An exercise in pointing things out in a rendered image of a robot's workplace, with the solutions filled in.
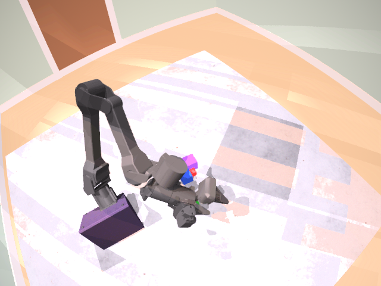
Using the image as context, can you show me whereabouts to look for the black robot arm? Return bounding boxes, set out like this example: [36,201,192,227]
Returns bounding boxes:
[75,79,196,228]

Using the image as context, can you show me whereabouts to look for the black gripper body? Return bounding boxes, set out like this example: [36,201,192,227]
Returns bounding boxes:
[166,176,216,207]

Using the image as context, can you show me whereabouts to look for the blue block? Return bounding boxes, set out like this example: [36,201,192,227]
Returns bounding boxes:
[181,169,193,185]

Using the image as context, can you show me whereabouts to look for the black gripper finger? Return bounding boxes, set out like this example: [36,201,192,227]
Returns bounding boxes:
[194,203,210,215]
[207,186,229,205]

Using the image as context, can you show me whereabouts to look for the red block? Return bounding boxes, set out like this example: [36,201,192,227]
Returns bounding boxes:
[189,168,197,176]

